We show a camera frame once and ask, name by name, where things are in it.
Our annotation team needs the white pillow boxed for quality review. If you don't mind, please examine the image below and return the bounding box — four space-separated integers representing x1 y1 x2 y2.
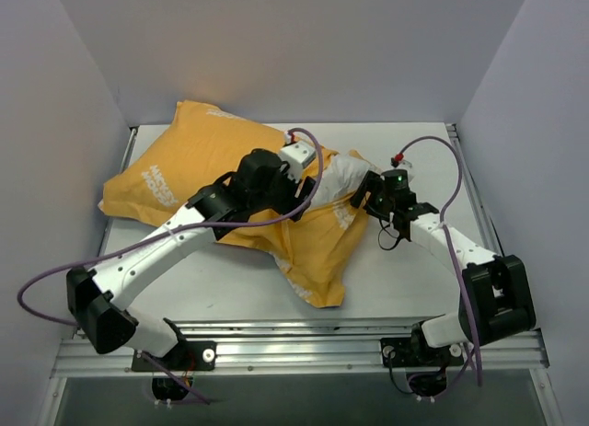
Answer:
310 155 375 209

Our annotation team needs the yellow printed pillowcase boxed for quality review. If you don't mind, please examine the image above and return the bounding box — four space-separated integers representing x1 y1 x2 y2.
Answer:
98 100 368 308

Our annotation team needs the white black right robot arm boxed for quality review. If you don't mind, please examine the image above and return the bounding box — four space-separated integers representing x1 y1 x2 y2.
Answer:
351 169 537 364

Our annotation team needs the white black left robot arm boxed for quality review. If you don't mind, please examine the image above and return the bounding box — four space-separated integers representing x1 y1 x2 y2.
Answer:
66 143 317 370

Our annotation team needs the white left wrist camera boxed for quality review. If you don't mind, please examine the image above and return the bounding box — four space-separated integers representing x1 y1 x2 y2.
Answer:
278 141 316 178

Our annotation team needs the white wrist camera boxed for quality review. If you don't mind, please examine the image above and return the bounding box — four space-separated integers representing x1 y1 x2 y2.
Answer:
390 154 415 182
278 141 316 178

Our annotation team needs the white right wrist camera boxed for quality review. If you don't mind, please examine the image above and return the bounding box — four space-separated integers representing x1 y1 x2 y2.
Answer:
390 154 415 182

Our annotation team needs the thin black right cable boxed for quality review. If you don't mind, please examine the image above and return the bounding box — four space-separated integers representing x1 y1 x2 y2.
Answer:
375 216 405 251

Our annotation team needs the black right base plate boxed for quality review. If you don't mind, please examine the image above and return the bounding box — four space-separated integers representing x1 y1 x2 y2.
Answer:
379 337 465 369

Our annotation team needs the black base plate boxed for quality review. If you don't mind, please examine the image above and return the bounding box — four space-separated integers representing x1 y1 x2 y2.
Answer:
379 337 465 369
152 340 217 372

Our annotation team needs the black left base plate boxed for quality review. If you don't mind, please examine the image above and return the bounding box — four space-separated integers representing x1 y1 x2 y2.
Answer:
152 340 217 372

